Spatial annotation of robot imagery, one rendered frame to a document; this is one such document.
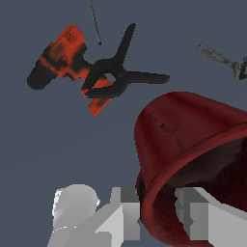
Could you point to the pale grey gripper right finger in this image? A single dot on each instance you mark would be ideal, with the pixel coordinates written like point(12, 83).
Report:
point(205, 218)

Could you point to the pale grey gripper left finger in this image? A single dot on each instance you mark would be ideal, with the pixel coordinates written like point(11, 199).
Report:
point(123, 218)

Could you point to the dark red cup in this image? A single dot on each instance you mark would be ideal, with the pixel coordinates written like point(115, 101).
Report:
point(180, 135)

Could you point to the black spring clamp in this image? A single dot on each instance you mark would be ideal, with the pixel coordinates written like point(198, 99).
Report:
point(117, 72)

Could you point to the grey metal wrench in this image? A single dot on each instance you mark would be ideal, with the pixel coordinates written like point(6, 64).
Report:
point(222, 59)

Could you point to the orange and black power drill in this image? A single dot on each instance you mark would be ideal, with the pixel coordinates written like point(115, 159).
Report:
point(64, 58)

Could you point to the thin grey rod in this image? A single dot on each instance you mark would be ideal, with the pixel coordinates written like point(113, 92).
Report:
point(95, 22)

